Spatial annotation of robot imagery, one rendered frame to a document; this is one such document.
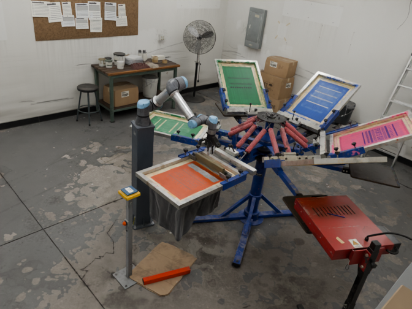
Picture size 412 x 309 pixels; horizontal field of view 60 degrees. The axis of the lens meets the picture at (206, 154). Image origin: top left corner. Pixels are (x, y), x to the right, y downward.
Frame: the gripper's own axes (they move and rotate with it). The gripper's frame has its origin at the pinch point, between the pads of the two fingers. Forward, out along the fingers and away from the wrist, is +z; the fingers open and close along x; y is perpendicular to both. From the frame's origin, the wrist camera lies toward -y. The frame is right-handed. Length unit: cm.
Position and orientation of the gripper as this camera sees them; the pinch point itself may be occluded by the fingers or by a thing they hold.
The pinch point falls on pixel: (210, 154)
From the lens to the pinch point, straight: 320.7
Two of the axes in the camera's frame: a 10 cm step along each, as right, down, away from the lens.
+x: -7.1, 2.7, -6.5
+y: -7.0, -4.0, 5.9
